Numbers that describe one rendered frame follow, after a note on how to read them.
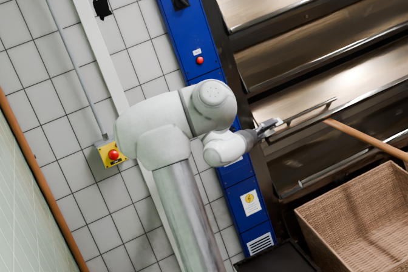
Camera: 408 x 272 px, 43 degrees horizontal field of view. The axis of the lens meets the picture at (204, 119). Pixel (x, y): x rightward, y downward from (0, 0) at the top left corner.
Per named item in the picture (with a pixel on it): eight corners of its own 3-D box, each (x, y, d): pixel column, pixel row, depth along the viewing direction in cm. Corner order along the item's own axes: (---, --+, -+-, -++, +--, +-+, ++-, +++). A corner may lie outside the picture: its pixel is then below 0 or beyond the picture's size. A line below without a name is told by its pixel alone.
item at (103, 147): (102, 164, 205) (92, 142, 202) (125, 154, 207) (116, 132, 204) (105, 170, 198) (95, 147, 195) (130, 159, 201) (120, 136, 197)
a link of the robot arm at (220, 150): (252, 147, 189) (229, 119, 192) (226, 160, 177) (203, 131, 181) (237, 164, 196) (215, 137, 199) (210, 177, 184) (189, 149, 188)
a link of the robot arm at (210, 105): (228, 85, 145) (182, 101, 145) (225, 60, 128) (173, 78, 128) (244, 127, 142) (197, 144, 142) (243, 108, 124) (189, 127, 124)
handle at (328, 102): (268, 135, 218) (266, 132, 219) (334, 104, 226) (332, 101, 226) (270, 129, 213) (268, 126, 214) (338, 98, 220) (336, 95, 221)
